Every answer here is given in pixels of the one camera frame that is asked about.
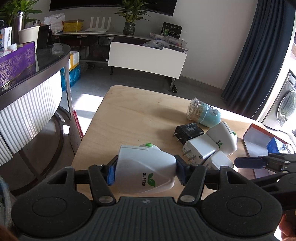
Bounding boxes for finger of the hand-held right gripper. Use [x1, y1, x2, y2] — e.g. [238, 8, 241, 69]
[234, 153, 296, 173]

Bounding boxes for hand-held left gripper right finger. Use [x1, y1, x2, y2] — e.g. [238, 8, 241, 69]
[174, 154, 250, 205]

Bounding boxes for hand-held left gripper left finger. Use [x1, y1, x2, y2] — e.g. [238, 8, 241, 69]
[47, 156, 119, 205]

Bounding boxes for orange cardboard box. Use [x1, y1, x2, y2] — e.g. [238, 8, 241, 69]
[242, 123, 296, 179]

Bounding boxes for dark blue box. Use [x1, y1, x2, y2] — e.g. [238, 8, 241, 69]
[266, 137, 295, 154]

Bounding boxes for white plug-in mosquito repeller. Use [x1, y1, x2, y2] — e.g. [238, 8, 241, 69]
[114, 143, 176, 194]
[206, 121, 238, 156]

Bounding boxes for black wall charger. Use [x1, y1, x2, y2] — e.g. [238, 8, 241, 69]
[173, 123, 205, 145]

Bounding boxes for person's right hand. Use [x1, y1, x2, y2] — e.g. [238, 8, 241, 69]
[279, 212, 296, 241]

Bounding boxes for red-edged cardboard sheet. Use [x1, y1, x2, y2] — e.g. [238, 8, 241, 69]
[69, 110, 84, 156]

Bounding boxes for blue toothpick jar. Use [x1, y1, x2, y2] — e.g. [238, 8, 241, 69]
[186, 97, 222, 128]

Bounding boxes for washing machine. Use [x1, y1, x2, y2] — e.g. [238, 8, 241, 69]
[259, 70, 296, 137]

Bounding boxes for white ribbed console table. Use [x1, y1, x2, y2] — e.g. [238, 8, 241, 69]
[0, 43, 71, 195]

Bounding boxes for blue plastic bag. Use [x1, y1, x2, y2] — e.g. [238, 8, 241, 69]
[60, 65, 81, 92]

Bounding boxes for dark blue curtain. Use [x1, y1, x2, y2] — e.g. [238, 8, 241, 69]
[221, 0, 293, 120]

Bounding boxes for blue-lined trash bin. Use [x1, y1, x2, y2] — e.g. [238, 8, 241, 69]
[0, 175, 13, 230]

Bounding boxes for white folding table panel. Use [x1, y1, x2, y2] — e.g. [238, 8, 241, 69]
[109, 42, 188, 79]

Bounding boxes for white foam box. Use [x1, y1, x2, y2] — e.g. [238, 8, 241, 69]
[69, 51, 79, 71]

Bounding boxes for clear plastic boxes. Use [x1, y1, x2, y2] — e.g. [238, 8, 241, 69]
[150, 32, 186, 45]

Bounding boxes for grey plastic bag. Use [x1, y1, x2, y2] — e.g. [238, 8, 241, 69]
[140, 39, 170, 49]

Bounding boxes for white television stand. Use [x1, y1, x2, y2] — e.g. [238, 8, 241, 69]
[52, 30, 189, 70]

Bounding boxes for black printed box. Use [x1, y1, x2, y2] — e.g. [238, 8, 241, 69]
[161, 22, 183, 39]

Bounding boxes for purple patterned box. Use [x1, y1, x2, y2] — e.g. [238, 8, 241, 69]
[0, 42, 36, 90]

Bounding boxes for potted plant dark vase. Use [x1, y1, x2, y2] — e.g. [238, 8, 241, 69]
[116, 0, 151, 36]

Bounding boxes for white router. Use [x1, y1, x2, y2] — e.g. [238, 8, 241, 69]
[84, 17, 111, 32]

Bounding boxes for yellow box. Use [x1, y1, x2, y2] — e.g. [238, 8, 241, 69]
[63, 19, 84, 32]

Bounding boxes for black stand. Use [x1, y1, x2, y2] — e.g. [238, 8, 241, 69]
[36, 25, 53, 49]

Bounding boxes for white plant pot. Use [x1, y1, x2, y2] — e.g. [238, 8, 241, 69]
[18, 25, 40, 44]

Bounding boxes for white plastic bag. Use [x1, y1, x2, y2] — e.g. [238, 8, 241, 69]
[42, 13, 65, 33]

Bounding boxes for white printed carton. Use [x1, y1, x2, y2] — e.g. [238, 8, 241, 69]
[0, 27, 12, 52]

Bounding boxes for steel thermos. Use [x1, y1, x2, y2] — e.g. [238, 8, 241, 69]
[11, 12, 25, 44]

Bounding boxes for green leafy plant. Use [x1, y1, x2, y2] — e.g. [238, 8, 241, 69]
[0, 0, 43, 26]

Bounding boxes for white wall charger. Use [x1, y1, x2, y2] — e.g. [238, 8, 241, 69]
[201, 151, 234, 171]
[182, 134, 220, 164]

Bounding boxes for wall television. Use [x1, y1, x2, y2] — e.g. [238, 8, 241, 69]
[49, 0, 178, 16]

